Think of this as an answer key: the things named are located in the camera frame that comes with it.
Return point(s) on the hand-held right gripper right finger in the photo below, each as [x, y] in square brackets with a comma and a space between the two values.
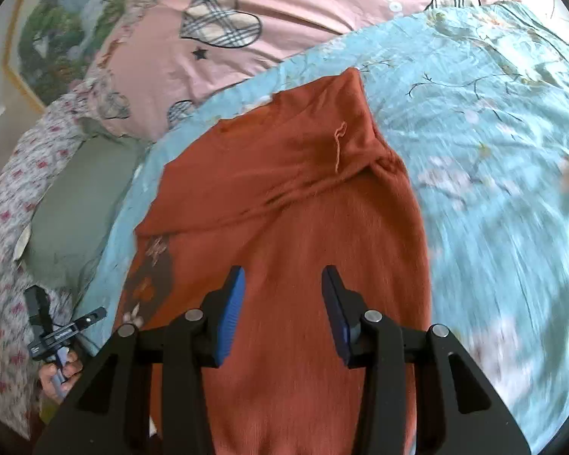
[335, 309]

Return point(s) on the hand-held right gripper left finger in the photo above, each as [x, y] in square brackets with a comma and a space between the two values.
[231, 312]

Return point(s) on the rust orange knit sweater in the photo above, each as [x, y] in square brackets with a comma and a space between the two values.
[284, 208]

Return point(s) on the person's left hand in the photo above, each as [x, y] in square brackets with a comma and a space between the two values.
[59, 379]

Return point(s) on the white red floral sheet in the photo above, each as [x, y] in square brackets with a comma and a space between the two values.
[9, 227]

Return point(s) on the olive green pillow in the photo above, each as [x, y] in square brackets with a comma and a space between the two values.
[76, 218]

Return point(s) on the light blue floral bedsheet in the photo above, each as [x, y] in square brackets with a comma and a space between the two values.
[479, 175]

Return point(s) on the pink quilt with plaid hearts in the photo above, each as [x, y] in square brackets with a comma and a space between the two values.
[275, 23]

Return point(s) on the framed landscape picture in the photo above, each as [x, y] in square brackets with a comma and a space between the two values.
[52, 23]

